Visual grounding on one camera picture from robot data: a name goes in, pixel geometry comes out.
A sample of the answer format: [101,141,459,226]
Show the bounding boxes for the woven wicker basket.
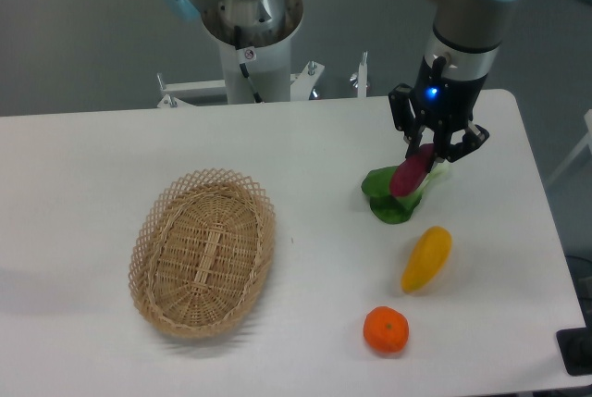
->
[129,168,276,340]

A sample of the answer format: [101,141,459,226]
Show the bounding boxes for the orange tangerine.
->
[363,306,410,354]

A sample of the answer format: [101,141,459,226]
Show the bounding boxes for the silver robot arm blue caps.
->
[165,0,519,167]

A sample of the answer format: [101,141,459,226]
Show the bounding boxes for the white metal base frame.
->
[155,50,374,108]

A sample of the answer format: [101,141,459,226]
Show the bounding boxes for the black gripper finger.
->
[433,122,489,162]
[388,83,435,159]

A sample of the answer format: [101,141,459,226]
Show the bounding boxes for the green bok choy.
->
[361,162,450,225]

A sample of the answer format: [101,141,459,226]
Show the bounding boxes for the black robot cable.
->
[233,26,265,105]

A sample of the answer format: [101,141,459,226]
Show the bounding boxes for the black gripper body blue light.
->
[412,59,487,131]

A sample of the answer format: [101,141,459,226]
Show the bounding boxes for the yellow mango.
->
[400,226,452,293]

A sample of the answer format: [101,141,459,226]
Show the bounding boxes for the black device at table edge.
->
[556,328,591,377]

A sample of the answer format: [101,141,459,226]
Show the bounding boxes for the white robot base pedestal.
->
[201,0,303,105]

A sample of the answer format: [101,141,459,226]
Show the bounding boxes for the purple-red sweet potato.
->
[389,143,435,197]

